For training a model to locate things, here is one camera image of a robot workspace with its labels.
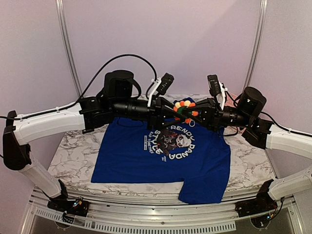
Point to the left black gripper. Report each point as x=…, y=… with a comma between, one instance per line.
x=157, y=115

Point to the left aluminium frame post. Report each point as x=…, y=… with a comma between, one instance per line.
x=67, y=46

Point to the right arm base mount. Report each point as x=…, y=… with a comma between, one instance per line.
x=254, y=206

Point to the aluminium frame post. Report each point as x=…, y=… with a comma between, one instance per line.
x=257, y=42
x=67, y=46

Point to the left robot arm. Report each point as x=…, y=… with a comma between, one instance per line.
x=114, y=100

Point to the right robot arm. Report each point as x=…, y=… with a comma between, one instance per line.
x=260, y=133

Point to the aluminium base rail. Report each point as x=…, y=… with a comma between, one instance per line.
x=143, y=213

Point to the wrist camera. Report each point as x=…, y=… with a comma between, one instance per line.
x=217, y=91
x=158, y=88

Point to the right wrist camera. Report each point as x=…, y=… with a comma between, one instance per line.
x=217, y=91

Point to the right aluminium frame post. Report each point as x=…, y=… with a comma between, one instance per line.
x=257, y=42

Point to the blue printed t-shirt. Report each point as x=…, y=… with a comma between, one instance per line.
x=193, y=155

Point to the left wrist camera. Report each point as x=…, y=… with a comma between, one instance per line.
x=158, y=88

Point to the pink plastic basket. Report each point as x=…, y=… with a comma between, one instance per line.
x=230, y=102

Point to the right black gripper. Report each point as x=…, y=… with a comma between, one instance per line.
x=214, y=115

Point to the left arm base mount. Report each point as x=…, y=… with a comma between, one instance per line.
x=73, y=206

